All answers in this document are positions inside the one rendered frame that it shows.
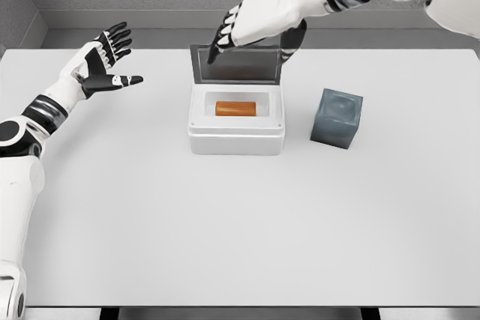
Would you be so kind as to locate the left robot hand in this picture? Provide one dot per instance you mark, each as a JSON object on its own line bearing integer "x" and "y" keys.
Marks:
{"x": 92, "y": 69}

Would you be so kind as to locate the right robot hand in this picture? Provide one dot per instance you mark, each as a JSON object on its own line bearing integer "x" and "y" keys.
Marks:
{"x": 255, "y": 20}

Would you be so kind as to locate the grey hinged box lid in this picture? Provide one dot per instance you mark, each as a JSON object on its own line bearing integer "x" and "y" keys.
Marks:
{"x": 240, "y": 63}

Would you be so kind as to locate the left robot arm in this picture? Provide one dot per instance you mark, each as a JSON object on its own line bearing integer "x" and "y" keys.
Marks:
{"x": 26, "y": 147}

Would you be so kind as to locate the orange cylinder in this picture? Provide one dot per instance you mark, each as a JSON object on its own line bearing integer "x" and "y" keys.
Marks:
{"x": 235, "y": 108}

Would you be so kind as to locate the white box base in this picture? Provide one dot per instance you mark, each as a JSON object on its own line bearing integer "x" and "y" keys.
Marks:
{"x": 236, "y": 125}

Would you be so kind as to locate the dark grey cube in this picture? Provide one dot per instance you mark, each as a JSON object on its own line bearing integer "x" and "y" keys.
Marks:
{"x": 336, "y": 117}

